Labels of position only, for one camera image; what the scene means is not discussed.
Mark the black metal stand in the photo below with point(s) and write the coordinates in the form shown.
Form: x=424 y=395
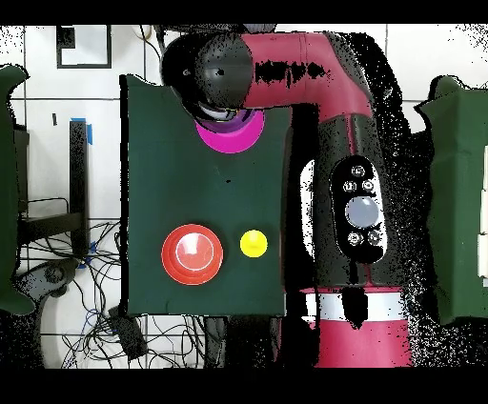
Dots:
x=78 y=171

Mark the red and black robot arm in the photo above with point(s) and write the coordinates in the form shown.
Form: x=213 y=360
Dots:
x=297 y=49

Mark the large red-orange plastic bowl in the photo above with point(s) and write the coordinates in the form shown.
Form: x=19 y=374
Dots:
x=190 y=253

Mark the yellow plastic cup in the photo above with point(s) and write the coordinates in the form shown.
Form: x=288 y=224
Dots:
x=253 y=243

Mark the black camera tripod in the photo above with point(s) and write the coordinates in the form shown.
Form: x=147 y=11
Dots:
x=259 y=28

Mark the black power box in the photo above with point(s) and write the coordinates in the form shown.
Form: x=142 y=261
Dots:
x=127 y=335

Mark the dark green tablecloth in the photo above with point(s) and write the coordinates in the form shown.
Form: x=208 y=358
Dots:
x=171 y=183

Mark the pink plastic bowl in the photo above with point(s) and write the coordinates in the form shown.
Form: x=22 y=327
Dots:
x=232 y=143

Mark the blue tape strip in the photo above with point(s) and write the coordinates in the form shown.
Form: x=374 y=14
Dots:
x=90 y=135

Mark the black chair base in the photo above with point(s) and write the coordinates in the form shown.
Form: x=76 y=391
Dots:
x=49 y=274

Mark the green cloth side table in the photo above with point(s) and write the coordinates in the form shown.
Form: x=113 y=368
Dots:
x=457 y=190
x=7 y=190

